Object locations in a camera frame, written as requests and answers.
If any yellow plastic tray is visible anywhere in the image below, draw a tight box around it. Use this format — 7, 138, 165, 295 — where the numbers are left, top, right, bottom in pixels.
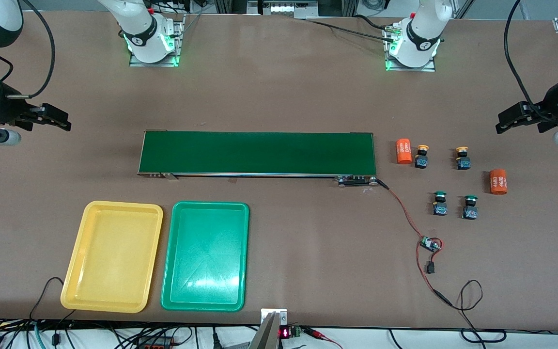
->
61, 201, 164, 314

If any small green circuit board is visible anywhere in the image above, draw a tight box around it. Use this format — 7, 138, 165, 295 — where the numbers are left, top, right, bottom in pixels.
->
419, 236, 442, 253

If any green plastic tray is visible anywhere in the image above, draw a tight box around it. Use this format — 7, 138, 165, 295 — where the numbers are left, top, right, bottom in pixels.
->
161, 201, 250, 312

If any green conveyor belt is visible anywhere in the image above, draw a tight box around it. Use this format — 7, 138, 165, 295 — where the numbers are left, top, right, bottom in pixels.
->
137, 130, 379, 187

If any red and black power strip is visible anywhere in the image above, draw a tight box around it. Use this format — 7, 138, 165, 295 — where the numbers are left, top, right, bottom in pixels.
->
136, 336, 173, 349

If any grey equipment box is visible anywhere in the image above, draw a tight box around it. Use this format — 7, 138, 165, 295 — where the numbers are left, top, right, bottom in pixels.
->
248, 0, 319, 19

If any red clip lead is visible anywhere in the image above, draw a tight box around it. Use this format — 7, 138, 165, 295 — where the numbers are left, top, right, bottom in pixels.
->
303, 327, 342, 349

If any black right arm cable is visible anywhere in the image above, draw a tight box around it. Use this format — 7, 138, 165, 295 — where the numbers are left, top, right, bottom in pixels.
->
20, 0, 56, 99

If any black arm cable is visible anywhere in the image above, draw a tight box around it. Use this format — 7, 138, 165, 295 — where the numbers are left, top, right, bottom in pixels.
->
504, 0, 558, 122
20, 0, 56, 99

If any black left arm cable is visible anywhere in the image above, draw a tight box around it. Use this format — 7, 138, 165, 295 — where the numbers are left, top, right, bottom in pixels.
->
504, 0, 558, 122

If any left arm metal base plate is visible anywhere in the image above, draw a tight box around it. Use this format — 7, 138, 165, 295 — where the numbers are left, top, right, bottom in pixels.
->
385, 24, 437, 72

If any red and black wire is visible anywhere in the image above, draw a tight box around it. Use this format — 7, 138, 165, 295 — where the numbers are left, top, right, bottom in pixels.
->
375, 178, 454, 307

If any thin black cable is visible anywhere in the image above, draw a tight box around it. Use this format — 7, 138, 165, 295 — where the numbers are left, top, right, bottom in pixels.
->
30, 277, 76, 323

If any looped black cable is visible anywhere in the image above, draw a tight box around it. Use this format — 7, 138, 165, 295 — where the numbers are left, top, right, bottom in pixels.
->
446, 280, 507, 344

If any black cable on table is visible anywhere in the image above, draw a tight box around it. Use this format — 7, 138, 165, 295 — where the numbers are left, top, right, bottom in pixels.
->
306, 15, 396, 42

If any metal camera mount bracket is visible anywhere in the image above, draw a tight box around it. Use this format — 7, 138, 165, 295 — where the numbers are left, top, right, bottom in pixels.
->
250, 308, 288, 349

